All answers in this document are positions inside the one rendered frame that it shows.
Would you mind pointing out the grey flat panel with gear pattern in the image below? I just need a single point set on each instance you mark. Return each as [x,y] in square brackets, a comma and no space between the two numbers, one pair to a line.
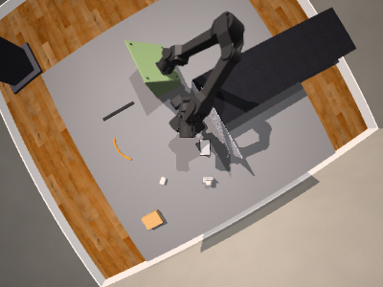
[223,133]

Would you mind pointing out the black rectangular cover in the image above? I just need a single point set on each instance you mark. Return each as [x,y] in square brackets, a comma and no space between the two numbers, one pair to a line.
[281,61]

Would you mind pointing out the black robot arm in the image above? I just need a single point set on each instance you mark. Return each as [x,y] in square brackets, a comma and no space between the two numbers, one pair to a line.
[228,29]

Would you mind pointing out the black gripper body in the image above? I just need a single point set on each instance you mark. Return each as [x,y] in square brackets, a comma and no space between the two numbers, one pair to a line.
[176,103]

